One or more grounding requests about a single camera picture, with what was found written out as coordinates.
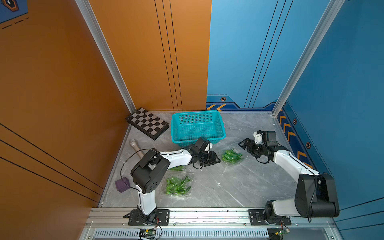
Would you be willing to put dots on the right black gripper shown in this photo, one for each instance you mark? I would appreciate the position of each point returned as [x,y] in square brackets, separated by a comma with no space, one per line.
[247,141]

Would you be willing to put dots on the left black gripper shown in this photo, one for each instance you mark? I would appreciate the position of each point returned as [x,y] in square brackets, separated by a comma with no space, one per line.
[213,156]

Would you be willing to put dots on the clear pepper container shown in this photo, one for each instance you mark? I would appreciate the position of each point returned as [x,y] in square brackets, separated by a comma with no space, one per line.
[231,157]
[178,169]
[178,185]

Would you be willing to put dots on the teal plastic basket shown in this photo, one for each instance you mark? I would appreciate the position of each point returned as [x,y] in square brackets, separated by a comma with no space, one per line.
[187,128]

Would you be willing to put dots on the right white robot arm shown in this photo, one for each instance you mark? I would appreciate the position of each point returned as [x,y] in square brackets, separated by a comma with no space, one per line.
[316,194]

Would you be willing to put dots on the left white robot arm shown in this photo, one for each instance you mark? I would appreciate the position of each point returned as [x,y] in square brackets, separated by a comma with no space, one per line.
[148,173]

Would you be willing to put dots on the clear pepper container front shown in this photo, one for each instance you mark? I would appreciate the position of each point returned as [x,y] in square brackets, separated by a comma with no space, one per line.
[178,185]

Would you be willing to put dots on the black white checkerboard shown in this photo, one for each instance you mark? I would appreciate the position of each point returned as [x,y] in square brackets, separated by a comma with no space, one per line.
[148,123]

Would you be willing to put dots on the right circuit board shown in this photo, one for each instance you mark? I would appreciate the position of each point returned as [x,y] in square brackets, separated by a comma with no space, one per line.
[283,232]

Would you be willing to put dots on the circuit board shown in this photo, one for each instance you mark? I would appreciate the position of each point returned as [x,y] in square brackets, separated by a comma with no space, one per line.
[147,234]
[283,232]

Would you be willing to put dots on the left circuit board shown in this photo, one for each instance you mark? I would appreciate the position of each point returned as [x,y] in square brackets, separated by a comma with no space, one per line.
[147,234]

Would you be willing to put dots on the purple cube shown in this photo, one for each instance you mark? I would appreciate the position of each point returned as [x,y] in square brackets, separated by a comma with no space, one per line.
[122,184]

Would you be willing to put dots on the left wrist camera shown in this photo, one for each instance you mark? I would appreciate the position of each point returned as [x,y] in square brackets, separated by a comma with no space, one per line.
[209,146]

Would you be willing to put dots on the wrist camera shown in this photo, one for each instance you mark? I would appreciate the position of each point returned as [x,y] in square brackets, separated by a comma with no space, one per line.
[209,146]
[258,135]

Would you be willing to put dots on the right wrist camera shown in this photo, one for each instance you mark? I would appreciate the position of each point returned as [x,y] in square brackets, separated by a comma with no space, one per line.
[258,135]

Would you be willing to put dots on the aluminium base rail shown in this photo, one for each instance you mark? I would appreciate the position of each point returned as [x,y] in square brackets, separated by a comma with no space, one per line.
[205,224]

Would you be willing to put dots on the right aluminium frame post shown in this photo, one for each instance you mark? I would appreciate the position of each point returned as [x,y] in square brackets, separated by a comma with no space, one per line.
[316,38]

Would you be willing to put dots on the aluminium frame post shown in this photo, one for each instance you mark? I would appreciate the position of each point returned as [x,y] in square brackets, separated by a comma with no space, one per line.
[99,38]
[316,38]

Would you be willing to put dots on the left aluminium frame post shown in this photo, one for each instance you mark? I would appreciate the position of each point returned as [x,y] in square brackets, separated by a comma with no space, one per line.
[99,38]

